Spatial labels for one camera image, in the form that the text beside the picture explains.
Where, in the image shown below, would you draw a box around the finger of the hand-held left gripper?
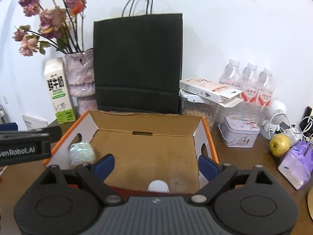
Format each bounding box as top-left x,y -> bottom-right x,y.
0,126 -> 62,142

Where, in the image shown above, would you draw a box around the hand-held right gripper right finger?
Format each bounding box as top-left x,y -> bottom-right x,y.
190,154 -> 274,205

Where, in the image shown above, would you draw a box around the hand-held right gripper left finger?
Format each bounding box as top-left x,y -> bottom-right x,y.
39,154 -> 124,205

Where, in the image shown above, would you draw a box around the pale green bundle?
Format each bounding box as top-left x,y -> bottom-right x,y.
68,141 -> 96,169

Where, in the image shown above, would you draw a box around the orange cardboard box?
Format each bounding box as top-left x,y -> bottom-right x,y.
43,110 -> 219,194

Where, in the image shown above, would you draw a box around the white ridged cap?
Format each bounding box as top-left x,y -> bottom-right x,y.
147,180 -> 169,193

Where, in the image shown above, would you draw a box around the white card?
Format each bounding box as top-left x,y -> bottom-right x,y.
22,114 -> 48,131

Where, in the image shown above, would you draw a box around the pale floral tin box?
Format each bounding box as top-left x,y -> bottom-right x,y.
218,116 -> 260,148

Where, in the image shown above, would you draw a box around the white and green milk carton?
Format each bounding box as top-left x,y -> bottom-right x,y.
44,57 -> 77,125

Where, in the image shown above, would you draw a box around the clear container of nuts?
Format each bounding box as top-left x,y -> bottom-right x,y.
180,90 -> 220,131

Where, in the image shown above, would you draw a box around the pink mottled vase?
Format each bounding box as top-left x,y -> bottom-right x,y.
64,49 -> 98,119

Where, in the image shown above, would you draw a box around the yellow green apple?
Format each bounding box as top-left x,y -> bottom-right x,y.
269,134 -> 292,157

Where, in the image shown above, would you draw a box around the white flat carton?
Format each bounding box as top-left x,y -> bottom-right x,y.
179,78 -> 244,108

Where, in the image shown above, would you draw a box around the purple tissue pack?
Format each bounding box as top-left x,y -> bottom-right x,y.
277,141 -> 313,191

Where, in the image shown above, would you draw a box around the white small fan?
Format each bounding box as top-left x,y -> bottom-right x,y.
260,99 -> 287,134

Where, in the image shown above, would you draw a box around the clear water bottle red label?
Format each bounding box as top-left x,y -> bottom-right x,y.
254,68 -> 276,123
238,63 -> 260,118
218,59 -> 242,89

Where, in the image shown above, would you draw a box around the black paper bag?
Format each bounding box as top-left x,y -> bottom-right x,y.
93,0 -> 184,115

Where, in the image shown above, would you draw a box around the tan paper roll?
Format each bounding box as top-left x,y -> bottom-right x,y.
306,188 -> 313,226

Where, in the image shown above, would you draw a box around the black device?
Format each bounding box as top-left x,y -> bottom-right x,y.
303,106 -> 313,128

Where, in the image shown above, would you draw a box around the dried pink flowers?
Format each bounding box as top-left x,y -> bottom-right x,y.
12,0 -> 87,57

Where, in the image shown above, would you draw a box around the white cables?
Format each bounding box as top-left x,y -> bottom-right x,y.
285,116 -> 313,140

